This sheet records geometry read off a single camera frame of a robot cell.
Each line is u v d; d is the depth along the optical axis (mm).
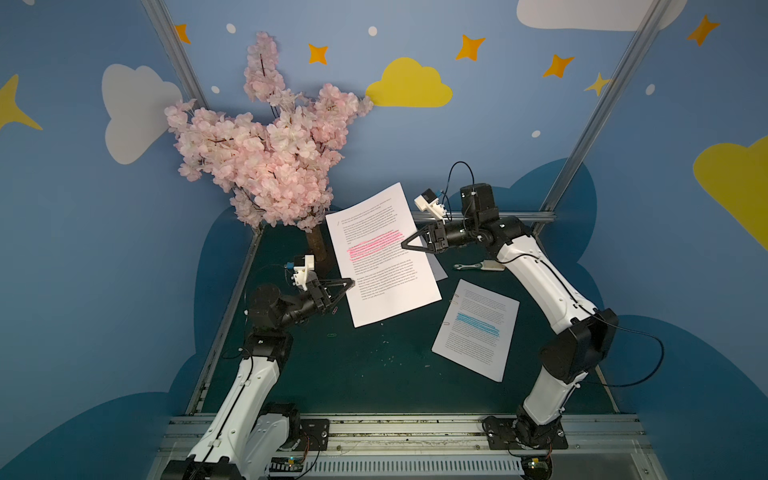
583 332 451
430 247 652
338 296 685
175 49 738
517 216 585
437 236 619
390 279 678
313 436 734
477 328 945
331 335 917
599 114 880
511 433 742
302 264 674
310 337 612
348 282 689
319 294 626
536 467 733
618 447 733
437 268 1104
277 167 624
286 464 727
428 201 662
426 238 662
